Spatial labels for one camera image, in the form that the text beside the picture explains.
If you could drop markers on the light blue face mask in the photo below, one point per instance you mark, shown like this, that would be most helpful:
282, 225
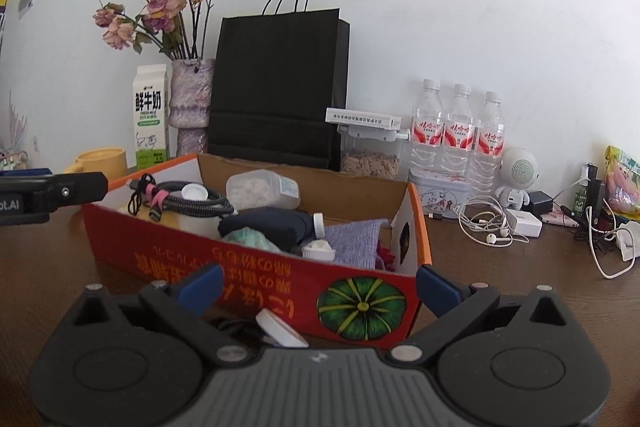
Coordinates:
247, 239

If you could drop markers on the white small fan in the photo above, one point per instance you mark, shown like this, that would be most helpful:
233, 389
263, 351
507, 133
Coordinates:
517, 177

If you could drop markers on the yellow mug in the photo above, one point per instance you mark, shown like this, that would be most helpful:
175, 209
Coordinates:
100, 159

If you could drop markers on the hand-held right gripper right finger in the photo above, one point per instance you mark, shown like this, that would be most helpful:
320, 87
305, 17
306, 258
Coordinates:
435, 289

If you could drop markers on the large white lid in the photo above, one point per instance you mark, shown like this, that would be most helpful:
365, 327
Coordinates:
280, 329

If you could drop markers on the small green bottle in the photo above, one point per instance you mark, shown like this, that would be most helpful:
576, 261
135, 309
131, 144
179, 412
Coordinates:
580, 197

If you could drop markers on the white green milk carton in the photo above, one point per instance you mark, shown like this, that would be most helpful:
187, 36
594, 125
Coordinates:
150, 117

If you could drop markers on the clear container of seeds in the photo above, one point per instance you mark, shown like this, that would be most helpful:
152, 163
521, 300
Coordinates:
370, 157

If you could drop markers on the white plug adapter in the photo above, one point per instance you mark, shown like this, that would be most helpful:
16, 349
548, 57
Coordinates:
630, 242

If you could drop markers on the black paper bag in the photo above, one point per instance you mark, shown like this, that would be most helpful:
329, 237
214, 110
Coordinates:
280, 92

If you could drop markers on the black upright device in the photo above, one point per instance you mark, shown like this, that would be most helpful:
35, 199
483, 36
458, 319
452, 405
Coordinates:
595, 192

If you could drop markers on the clear water bottle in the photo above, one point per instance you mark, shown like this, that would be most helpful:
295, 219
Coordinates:
427, 127
460, 129
490, 137

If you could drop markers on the black power adapter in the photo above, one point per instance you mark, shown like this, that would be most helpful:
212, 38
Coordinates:
540, 202

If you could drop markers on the translucent plastic bottle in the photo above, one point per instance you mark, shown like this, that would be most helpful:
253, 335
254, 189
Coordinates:
260, 189

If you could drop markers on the white tin box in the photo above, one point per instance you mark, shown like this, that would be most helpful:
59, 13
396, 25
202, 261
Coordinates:
440, 194

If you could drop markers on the purple fabric pouch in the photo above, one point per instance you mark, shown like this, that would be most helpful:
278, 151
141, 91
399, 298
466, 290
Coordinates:
350, 242

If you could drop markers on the purple textured vase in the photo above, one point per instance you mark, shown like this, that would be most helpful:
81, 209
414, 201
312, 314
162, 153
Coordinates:
192, 92

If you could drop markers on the pink flat item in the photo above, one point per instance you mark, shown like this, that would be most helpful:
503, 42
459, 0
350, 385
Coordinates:
557, 218

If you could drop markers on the flat white box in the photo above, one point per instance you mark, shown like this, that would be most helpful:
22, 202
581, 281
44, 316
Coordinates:
362, 118

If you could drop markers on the ribbed white cap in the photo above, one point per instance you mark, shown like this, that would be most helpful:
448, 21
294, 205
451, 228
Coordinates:
318, 252

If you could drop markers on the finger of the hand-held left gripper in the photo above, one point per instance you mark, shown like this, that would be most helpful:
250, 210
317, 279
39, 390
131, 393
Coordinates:
25, 174
75, 189

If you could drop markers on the red artificial rose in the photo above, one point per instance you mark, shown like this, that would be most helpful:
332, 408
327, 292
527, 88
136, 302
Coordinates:
385, 254

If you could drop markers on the red cardboard box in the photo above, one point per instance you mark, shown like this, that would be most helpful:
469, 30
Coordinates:
250, 277

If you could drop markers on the yellow snack bag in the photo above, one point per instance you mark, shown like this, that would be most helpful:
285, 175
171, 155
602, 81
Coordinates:
622, 182

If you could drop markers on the dark navy bottle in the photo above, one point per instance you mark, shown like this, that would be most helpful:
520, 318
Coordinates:
270, 222

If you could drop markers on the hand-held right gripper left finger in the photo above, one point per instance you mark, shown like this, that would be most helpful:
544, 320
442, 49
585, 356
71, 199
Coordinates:
202, 284

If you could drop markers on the white square charger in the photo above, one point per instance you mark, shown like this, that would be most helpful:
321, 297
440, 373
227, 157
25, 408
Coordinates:
525, 222

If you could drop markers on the white bottle cap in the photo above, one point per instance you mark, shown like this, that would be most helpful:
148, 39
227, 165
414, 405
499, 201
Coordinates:
318, 224

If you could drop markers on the small shallow white cap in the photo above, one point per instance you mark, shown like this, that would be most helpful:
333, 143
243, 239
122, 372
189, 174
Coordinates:
195, 192

